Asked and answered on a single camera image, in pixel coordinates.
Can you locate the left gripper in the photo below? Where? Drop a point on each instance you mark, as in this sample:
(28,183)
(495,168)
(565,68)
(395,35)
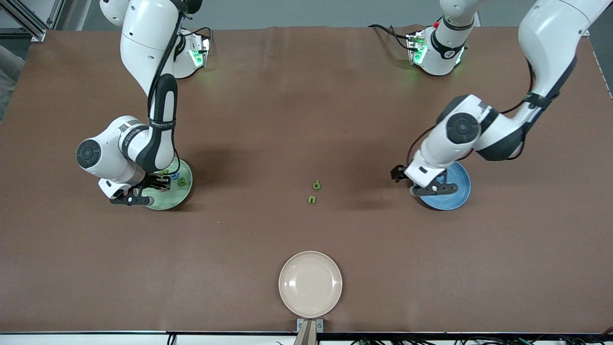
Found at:
(398,173)

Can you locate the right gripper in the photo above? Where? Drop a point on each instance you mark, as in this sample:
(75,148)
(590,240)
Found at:
(152,182)

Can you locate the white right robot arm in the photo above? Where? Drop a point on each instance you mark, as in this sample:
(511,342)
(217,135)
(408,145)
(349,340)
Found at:
(143,43)

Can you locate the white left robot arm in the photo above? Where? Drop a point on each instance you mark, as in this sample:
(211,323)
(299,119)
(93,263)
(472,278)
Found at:
(550,43)

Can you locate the light green plate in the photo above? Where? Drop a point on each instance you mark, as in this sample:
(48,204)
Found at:
(175,199)

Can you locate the blue plate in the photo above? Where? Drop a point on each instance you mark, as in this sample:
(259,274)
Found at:
(450,201)

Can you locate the beige plate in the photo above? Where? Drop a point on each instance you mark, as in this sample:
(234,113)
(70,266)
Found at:
(310,284)

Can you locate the person in khaki clothing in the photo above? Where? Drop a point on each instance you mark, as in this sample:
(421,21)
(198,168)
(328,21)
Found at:
(7,67)

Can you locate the grey metal bracket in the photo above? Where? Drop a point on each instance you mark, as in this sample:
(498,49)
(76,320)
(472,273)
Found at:
(320,325)

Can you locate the aluminium frame profile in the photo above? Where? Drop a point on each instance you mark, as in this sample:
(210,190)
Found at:
(38,32)

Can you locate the aluminium camera post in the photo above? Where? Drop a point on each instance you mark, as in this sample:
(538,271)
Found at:
(306,335)

